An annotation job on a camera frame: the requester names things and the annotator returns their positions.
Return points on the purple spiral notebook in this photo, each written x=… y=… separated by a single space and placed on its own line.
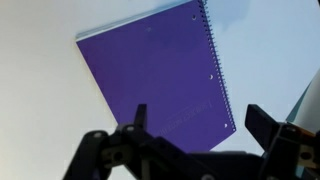
x=160 y=76

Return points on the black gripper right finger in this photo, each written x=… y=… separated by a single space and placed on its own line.
x=283 y=150

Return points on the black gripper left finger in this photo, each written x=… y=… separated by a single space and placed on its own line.
x=110 y=150

